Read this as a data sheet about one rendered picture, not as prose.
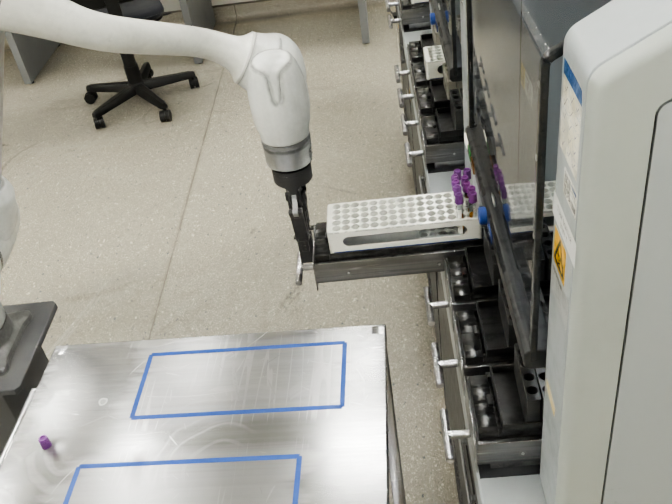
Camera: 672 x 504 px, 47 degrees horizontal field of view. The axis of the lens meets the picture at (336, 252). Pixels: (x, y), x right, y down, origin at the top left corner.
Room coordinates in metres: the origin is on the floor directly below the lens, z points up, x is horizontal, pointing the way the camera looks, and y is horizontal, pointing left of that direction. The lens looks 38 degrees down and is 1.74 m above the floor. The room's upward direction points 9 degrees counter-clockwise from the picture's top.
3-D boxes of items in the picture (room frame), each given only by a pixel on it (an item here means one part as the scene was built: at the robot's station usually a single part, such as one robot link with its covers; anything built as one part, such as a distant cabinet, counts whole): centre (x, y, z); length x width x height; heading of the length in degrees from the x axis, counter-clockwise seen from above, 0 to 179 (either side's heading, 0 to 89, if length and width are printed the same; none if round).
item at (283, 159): (1.25, 0.06, 1.03); 0.09 x 0.09 x 0.06
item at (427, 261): (1.22, -0.28, 0.78); 0.73 x 0.14 x 0.09; 84
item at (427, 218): (1.23, -0.14, 0.83); 0.30 x 0.10 x 0.06; 84
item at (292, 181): (1.25, 0.06, 0.96); 0.08 x 0.07 x 0.09; 174
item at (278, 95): (1.27, 0.06, 1.14); 0.13 x 0.11 x 0.16; 179
